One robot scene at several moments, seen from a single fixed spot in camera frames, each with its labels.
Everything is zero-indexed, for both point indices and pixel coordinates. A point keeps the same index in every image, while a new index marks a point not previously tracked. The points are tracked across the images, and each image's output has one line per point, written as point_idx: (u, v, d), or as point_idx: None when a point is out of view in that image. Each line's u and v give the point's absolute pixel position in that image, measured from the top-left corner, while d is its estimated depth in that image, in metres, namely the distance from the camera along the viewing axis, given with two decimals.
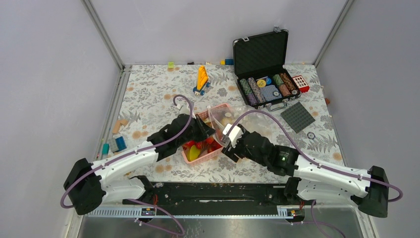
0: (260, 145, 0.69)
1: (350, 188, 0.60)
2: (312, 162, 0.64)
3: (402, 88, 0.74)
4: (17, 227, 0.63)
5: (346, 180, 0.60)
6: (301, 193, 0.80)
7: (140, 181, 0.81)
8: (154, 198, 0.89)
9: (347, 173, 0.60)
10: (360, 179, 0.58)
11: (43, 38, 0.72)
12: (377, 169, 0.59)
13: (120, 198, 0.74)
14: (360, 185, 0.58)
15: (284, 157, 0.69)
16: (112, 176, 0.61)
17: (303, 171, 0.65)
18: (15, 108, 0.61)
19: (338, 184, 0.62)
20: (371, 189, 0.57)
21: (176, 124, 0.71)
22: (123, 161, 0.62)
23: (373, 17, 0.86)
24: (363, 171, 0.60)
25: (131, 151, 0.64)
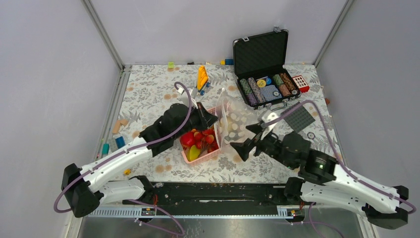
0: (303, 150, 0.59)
1: (379, 205, 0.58)
2: (349, 175, 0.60)
3: (402, 88, 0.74)
4: (17, 227, 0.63)
5: (379, 197, 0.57)
6: (305, 196, 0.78)
7: (140, 181, 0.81)
8: (154, 198, 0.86)
9: (382, 191, 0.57)
10: (391, 198, 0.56)
11: (44, 38, 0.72)
12: (404, 190, 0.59)
13: (119, 198, 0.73)
14: (390, 204, 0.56)
15: (321, 165, 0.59)
16: (102, 180, 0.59)
17: (340, 183, 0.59)
18: (16, 108, 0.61)
19: (368, 198, 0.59)
20: (400, 209, 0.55)
21: (169, 117, 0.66)
22: (113, 163, 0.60)
23: (373, 17, 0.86)
24: (393, 190, 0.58)
25: (122, 151, 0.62)
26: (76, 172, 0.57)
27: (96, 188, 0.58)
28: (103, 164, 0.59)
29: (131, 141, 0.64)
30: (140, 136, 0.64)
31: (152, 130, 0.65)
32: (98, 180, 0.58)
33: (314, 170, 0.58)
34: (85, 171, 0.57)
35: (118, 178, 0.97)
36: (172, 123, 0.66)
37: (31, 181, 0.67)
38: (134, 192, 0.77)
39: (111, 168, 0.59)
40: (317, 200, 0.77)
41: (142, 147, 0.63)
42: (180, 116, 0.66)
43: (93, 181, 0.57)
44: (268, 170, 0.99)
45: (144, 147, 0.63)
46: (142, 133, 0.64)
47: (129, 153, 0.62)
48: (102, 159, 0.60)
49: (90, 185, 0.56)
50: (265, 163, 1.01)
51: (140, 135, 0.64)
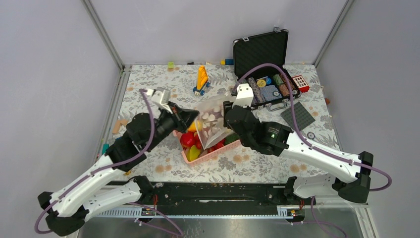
0: (243, 119, 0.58)
1: (341, 173, 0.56)
2: (304, 143, 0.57)
3: (401, 88, 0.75)
4: (18, 227, 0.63)
5: (338, 164, 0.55)
6: (296, 190, 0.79)
7: (135, 185, 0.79)
8: (154, 198, 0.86)
9: (340, 157, 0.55)
10: (351, 164, 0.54)
11: (44, 38, 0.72)
12: (367, 155, 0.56)
13: (113, 206, 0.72)
14: (351, 171, 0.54)
15: (273, 134, 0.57)
16: (71, 208, 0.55)
17: (293, 151, 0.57)
18: (16, 108, 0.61)
19: (327, 167, 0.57)
20: (361, 175, 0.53)
21: (132, 131, 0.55)
22: (78, 190, 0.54)
23: (373, 17, 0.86)
24: (354, 156, 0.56)
25: (85, 176, 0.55)
26: (46, 201, 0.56)
27: (70, 213, 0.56)
28: (68, 192, 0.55)
29: (97, 161, 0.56)
30: (106, 154, 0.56)
31: (121, 142, 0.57)
32: (67, 208, 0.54)
33: (267, 140, 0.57)
34: (52, 201, 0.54)
35: (118, 178, 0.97)
36: (138, 138, 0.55)
37: (30, 182, 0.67)
38: (131, 197, 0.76)
39: (76, 195, 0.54)
40: (308, 193, 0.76)
41: (106, 169, 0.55)
42: (144, 129, 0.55)
43: (61, 210, 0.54)
44: (268, 170, 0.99)
45: (109, 168, 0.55)
46: (109, 150, 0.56)
47: (93, 178, 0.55)
48: (69, 186, 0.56)
49: (59, 214, 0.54)
50: (265, 163, 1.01)
51: (106, 153, 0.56)
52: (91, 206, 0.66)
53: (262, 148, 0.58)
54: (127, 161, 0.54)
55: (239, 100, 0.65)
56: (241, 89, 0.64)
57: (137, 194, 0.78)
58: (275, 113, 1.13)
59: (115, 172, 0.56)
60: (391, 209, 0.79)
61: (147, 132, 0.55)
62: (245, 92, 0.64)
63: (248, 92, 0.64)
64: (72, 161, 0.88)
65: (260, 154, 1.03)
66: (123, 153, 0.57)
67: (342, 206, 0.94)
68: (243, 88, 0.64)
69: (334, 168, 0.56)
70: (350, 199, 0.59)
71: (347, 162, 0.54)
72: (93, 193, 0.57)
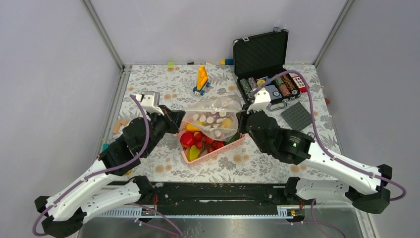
0: (267, 127, 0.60)
1: (360, 185, 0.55)
2: (326, 153, 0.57)
3: (401, 88, 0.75)
4: (17, 227, 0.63)
5: (358, 176, 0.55)
6: (300, 192, 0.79)
7: (133, 185, 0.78)
8: (154, 198, 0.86)
9: (361, 169, 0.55)
10: (372, 177, 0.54)
11: (44, 38, 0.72)
12: (389, 170, 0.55)
13: (112, 207, 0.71)
14: (371, 183, 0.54)
15: (294, 143, 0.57)
16: (66, 212, 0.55)
17: (315, 161, 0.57)
18: (16, 108, 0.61)
19: (346, 178, 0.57)
20: (381, 189, 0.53)
21: (128, 135, 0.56)
22: (73, 195, 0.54)
23: (373, 17, 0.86)
24: (375, 169, 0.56)
25: (79, 181, 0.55)
26: (42, 206, 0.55)
27: (66, 218, 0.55)
28: (63, 197, 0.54)
29: (91, 166, 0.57)
30: (99, 159, 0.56)
31: (115, 146, 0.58)
32: (62, 212, 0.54)
33: (288, 148, 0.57)
34: (48, 206, 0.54)
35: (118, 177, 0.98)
36: (134, 142, 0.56)
37: (30, 182, 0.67)
38: (130, 198, 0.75)
39: (71, 200, 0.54)
40: (311, 195, 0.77)
41: (100, 174, 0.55)
42: (140, 134, 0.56)
43: (56, 214, 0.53)
44: (268, 170, 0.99)
45: (103, 173, 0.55)
46: (102, 154, 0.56)
47: (87, 182, 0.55)
48: (64, 191, 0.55)
49: (54, 219, 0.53)
50: (265, 163, 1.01)
51: (100, 157, 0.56)
52: (89, 208, 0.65)
53: (283, 156, 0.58)
54: (123, 165, 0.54)
55: (256, 104, 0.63)
56: (259, 94, 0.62)
57: (137, 195, 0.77)
58: (275, 113, 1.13)
59: (108, 177, 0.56)
60: (391, 209, 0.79)
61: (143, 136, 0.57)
62: (262, 97, 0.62)
63: (266, 97, 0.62)
64: (72, 161, 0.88)
65: (260, 154, 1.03)
66: (116, 157, 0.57)
67: (342, 206, 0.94)
68: (261, 92, 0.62)
69: (353, 179, 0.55)
70: (367, 210, 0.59)
71: (367, 175, 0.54)
72: (88, 197, 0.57)
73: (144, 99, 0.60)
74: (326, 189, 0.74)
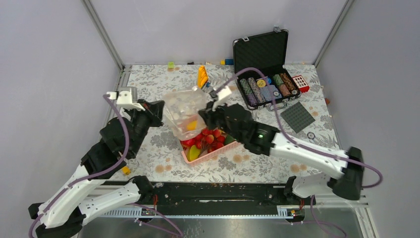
0: (242, 119, 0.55)
1: (326, 168, 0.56)
2: (289, 141, 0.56)
3: (400, 88, 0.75)
4: (17, 227, 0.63)
5: (323, 160, 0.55)
6: (295, 190, 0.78)
7: (133, 186, 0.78)
8: (154, 198, 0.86)
9: (324, 153, 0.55)
10: (337, 159, 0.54)
11: (44, 37, 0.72)
12: (355, 150, 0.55)
13: (112, 208, 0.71)
14: (336, 166, 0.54)
15: (261, 135, 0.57)
16: (57, 219, 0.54)
17: (280, 150, 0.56)
18: (15, 108, 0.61)
19: (312, 162, 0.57)
20: (346, 170, 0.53)
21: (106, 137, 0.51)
22: (60, 203, 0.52)
23: (373, 17, 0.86)
24: (340, 151, 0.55)
25: (64, 189, 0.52)
26: (35, 213, 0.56)
27: (60, 223, 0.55)
28: (51, 206, 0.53)
29: (75, 172, 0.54)
30: (82, 164, 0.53)
31: (97, 149, 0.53)
32: (54, 220, 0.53)
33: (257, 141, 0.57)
34: (39, 213, 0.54)
35: (118, 178, 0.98)
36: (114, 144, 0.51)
37: (30, 182, 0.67)
38: (129, 199, 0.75)
39: (59, 208, 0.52)
40: (306, 192, 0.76)
41: (82, 181, 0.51)
42: (119, 135, 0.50)
43: (48, 222, 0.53)
44: (268, 170, 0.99)
45: (85, 179, 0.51)
46: (84, 159, 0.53)
47: (72, 190, 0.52)
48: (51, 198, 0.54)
49: (48, 226, 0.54)
50: (265, 163, 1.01)
51: (82, 163, 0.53)
52: (88, 210, 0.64)
53: (252, 147, 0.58)
54: (105, 171, 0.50)
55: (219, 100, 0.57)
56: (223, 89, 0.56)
57: (136, 195, 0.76)
58: (275, 113, 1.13)
59: (92, 182, 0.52)
60: (391, 209, 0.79)
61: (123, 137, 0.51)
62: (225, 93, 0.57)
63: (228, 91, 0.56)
64: (72, 161, 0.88)
65: (260, 154, 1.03)
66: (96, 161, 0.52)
67: (342, 206, 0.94)
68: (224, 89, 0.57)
69: (319, 163, 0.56)
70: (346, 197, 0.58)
71: (332, 158, 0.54)
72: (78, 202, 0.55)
73: (120, 95, 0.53)
74: (312, 183, 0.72)
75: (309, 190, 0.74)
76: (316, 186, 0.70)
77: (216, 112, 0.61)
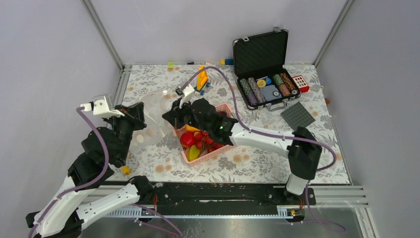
0: (206, 112, 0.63)
1: (277, 148, 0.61)
2: (244, 128, 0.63)
3: (400, 87, 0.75)
4: (17, 227, 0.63)
5: (272, 141, 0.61)
6: (288, 187, 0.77)
7: (131, 186, 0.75)
8: (154, 198, 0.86)
9: (272, 134, 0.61)
10: (283, 139, 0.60)
11: (44, 37, 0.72)
12: (302, 130, 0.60)
13: (111, 210, 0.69)
14: (283, 145, 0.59)
15: (222, 126, 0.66)
16: (53, 227, 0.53)
17: (236, 137, 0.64)
18: (16, 108, 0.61)
19: (265, 145, 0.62)
20: (291, 147, 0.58)
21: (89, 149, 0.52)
22: (53, 212, 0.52)
23: (373, 17, 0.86)
24: (288, 132, 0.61)
25: (54, 200, 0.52)
26: (32, 222, 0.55)
27: (58, 230, 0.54)
28: (44, 215, 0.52)
29: (63, 184, 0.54)
30: (69, 176, 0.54)
31: (83, 160, 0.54)
32: (49, 229, 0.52)
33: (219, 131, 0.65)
34: (33, 224, 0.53)
35: (118, 178, 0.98)
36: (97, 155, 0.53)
37: (30, 183, 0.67)
38: (128, 201, 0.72)
39: (52, 217, 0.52)
40: (298, 186, 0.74)
41: (69, 192, 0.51)
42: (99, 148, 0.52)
43: (43, 232, 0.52)
44: (268, 170, 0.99)
45: (72, 191, 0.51)
46: (70, 171, 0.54)
47: (61, 200, 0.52)
48: (44, 209, 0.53)
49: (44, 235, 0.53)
50: (265, 163, 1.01)
51: (70, 174, 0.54)
52: (86, 215, 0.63)
53: (215, 138, 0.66)
54: (88, 183, 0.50)
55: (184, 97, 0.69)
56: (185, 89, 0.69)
57: (134, 196, 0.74)
58: (275, 113, 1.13)
59: (79, 194, 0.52)
60: (390, 209, 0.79)
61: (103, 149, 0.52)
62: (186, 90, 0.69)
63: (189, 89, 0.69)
64: (72, 161, 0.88)
65: (260, 154, 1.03)
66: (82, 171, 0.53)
67: (342, 206, 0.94)
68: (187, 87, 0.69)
69: (269, 145, 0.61)
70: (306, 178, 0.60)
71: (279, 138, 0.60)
72: (71, 209, 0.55)
73: (95, 105, 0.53)
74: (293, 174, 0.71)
75: (297, 183, 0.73)
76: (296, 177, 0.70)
77: (183, 109, 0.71)
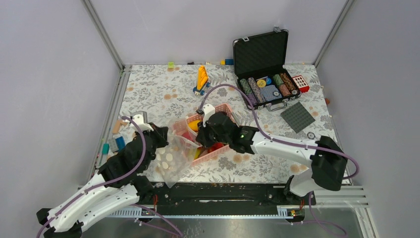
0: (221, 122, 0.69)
1: (300, 158, 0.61)
2: (266, 137, 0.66)
3: (400, 87, 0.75)
4: (18, 228, 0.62)
5: (294, 150, 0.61)
6: (292, 188, 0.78)
7: (131, 187, 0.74)
8: (154, 198, 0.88)
9: (294, 144, 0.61)
10: (306, 148, 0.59)
11: (44, 37, 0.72)
12: (325, 139, 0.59)
13: (111, 212, 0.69)
14: (305, 154, 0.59)
15: (242, 135, 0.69)
16: (66, 223, 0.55)
17: (257, 146, 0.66)
18: (16, 107, 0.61)
19: (287, 154, 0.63)
20: (314, 156, 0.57)
21: (132, 149, 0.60)
22: (74, 207, 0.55)
23: (373, 17, 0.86)
24: (311, 141, 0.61)
25: (80, 194, 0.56)
26: (44, 217, 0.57)
27: (67, 228, 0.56)
28: (64, 209, 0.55)
29: (90, 179, 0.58)
30: (99, 173, 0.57)
31: (114, 161, 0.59)
32: (63, 224, 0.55)
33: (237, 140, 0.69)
34: (49, 217, 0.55)
35: None
36: (135, 156, 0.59)
37: (30, 182, 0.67)
38: (127, 202, 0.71)
39: (72, 212, 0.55)
40: (302, 189, 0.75)
41: (99, 187, 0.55)
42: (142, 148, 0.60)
43: (57, 226, 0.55)
44: (268, 170, 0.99)
45: (102, 186, 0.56)
46: (101, 169, 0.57)
47: (87, 195, 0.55)
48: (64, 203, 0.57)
49: (56, 229, 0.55)
50: (265, 163, 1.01)
51: (99, 171, 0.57)
52: (85, 218, 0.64)
53: (237, 147, 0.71)
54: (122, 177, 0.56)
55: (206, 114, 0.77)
56: (205, 107, 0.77)
57: (135, 197, 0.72)
58: (275, 113, 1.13)
59: (107, 189, 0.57)
60: (391, 209, 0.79)
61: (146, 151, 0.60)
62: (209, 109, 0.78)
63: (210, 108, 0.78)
64: (72, 161, 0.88)
65: (260, 154, 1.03)
66: (115, 171, 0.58)
67: (342, 206, 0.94)
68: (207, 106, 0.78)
69: (291, 153, 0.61)
70: (331, 188, 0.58)
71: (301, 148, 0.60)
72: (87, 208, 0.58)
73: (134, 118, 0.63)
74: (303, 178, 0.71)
75: (304, 187, 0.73)
76: (306, 182, 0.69)
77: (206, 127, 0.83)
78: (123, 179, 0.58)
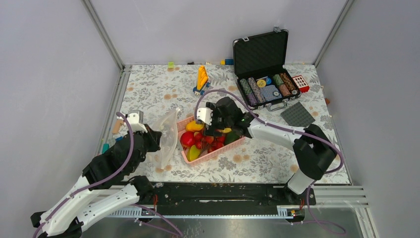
0: (226, 104, 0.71)
1: (287, 142, 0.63)
2: (261, 122, 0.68)
3: (400, 87, 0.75)
4: (18, 228, 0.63)
5: (282, 134, 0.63)
6: (290, 185, 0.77)
7: (133, 187, 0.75)
8: (154, 198, 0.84)
9: (283, 128, 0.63)
10: (293, 133, 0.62)
11: (44, 38, 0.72)
12: (314, 127, 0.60)
13: (111, 211, 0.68)
14: (291, 138, 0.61)
15: (243, 118, 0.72)
16: (59, 227, 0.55)
17: (253, 129, 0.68)
18: (16, 108, 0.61)
19: (277, 138, 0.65)
20: (298, 140, 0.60)
21: (121, 148, 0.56)
22: (63, 211, 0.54)
23: (373, 18, 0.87)
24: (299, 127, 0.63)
25: (66, 198, 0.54)
26: (37, 221, 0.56)
27: (61, 231, 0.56)
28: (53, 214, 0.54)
29: (76, 183, 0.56)
30: (82, 175, 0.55)
31: (100, 160, 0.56)
32: (55, 228, 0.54)
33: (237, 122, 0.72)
34: (41, 222, 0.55)
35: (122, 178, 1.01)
36: (123, 156, 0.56)
37: (31, 182, 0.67)
38: (127, 202, 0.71)
39: (61, 216, 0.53)
40: (299, 186, 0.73)
41: (83, 191, 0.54)
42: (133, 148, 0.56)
43: (50, 231, 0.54)
44: (268, 170, 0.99)
45: (86, 189, 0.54)
46: (85, 171, 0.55)
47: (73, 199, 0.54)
48: (53, 208, 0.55)
49: (49, 234, 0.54)
50: (265, 163, 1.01)
51: (83, 174, 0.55)
52: (85, 217, 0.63)
53: (236, 129, 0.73)
54: (104, 180, 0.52)
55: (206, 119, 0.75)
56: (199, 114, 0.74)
57: (135, 196, 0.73)
58: (275, 113, 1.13)
59: (93, 192, 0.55)
60: (391, 209, 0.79)
61: (136, 151, 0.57)
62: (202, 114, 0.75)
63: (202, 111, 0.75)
64: (72, 161, 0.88)
65: (260, 154, 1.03)
66: (98, 172, 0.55)
67: (342, 206, 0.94)
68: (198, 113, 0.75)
69: (280, 137, 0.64)
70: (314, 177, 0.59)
71: (288, 131, 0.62)
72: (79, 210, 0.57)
73: (130, 116, 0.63)
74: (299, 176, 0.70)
75: (299, 182, 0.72)
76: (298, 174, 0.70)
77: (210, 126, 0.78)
78: (107, 181, 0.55)
